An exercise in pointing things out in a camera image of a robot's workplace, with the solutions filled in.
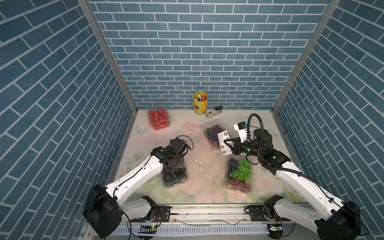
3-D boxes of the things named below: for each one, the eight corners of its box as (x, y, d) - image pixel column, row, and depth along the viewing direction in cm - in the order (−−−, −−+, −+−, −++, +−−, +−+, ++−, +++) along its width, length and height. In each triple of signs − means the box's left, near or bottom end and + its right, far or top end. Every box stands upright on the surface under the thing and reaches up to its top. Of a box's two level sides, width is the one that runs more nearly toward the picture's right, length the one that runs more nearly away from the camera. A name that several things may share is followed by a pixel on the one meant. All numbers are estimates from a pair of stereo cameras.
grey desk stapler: (207, 119, 116) (207, 116, 113) (204, 115, 118) (204, 112, 116) (223, 111, 121) (223, 108, 119) (220, 108, 124) (220, 105, 121)
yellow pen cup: (193, 115, 119) (193, 101, 108) (193, 105, 127) (193, 91, 115) (207, 115, 119) (208, 101, 108) (207, 105, 127) (208, 91, 115)
